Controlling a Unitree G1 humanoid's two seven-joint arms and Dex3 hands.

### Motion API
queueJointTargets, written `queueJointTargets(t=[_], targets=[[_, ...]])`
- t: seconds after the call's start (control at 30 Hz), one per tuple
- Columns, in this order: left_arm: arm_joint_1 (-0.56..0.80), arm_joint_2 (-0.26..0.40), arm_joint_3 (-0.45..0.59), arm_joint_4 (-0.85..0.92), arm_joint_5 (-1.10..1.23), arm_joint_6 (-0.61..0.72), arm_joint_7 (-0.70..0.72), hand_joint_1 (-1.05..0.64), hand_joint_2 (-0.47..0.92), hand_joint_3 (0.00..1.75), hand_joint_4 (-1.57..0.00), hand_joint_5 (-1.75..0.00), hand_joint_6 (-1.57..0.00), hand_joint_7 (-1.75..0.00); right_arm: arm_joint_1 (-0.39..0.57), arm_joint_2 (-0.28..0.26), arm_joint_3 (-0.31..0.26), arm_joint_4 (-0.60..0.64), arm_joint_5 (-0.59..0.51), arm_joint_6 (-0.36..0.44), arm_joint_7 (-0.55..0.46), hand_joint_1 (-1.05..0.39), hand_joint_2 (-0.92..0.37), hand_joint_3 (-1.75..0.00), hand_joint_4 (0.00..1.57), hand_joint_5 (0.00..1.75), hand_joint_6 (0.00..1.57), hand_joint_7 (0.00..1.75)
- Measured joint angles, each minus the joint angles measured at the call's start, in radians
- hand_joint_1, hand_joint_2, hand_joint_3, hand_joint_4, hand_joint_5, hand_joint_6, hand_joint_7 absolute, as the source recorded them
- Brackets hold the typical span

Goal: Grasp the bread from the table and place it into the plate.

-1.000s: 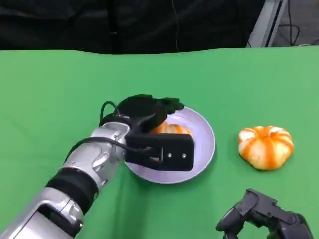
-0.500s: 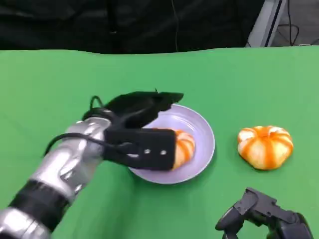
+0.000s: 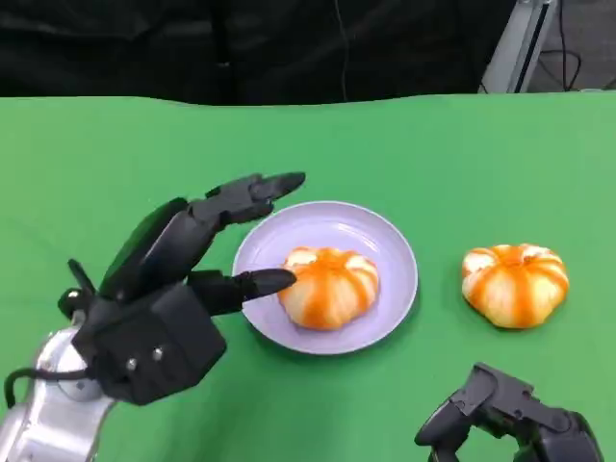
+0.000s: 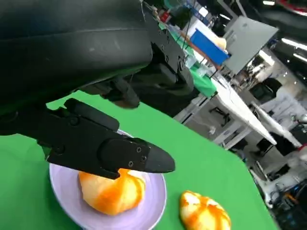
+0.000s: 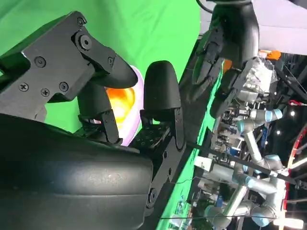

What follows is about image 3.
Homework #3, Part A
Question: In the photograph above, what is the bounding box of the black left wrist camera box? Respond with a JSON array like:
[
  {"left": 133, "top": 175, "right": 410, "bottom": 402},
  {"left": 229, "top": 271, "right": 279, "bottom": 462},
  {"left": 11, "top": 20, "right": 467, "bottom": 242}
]
[{"left": 71, "top": 283, "right": 228, "bottom": 406}]

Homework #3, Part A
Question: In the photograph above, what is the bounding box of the green table cloth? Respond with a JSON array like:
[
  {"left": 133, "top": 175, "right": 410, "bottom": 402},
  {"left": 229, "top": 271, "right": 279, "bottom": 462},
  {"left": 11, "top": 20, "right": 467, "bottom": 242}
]
[{"left": 0, "top": 89, "right": 616, "bottom": 462}]

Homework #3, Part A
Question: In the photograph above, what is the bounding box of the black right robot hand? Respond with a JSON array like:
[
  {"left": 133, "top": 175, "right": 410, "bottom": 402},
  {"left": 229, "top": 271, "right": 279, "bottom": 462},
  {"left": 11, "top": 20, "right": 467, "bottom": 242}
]
[{"left": 414, "top": 362, "right": 605, "bottom": 462}]

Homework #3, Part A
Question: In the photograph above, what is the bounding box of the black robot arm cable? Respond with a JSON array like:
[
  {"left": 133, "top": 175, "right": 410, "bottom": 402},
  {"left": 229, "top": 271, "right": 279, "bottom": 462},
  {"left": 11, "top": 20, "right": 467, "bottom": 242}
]
[{"left": 3, "top": 367, "right": 95, "bottom": 410}]

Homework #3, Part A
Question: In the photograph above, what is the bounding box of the lilac plate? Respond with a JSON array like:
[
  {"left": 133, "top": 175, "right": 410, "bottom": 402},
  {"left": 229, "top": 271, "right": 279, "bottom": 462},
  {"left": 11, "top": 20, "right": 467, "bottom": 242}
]
[{"left": 232, "top": 200, "right": 419, "bottom": 356}]

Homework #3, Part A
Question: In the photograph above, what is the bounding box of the grey metal frame post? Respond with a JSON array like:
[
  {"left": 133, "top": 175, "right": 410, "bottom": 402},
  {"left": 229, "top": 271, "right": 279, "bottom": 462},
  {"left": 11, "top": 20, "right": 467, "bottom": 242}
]
[{"left": 477, "top": 0, "right": 555, "bottom": 94}]

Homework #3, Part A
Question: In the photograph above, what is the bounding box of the black looped floor cable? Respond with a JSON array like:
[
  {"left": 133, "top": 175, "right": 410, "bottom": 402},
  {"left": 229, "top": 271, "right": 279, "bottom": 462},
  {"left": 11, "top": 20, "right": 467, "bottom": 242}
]
[{"left": 537, "top": 0, "right": 584, "bottom": 92}]

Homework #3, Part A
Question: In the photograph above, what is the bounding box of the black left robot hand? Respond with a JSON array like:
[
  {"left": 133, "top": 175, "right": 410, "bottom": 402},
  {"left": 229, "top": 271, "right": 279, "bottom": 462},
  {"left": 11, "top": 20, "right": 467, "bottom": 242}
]
[{"left": 97, "top": 171, "right": 307, "bottom": 318}]

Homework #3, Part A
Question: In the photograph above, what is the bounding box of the orange and white bread roll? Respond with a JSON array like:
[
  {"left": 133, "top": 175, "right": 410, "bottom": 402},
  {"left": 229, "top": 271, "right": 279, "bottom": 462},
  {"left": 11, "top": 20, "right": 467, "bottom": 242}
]
[
  {"left": 277, "top": 245, "right": 381, "bottom": 331},
  {"left": 461, "top": 244, "right": 571, "bottom": 330}
]

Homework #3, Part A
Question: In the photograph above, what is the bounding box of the black backdrop curtain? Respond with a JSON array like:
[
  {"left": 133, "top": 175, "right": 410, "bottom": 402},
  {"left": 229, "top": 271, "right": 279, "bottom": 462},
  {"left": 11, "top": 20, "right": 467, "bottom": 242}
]
[{"left": 0, "top": 0, "right": 517, "bottom": 106}]

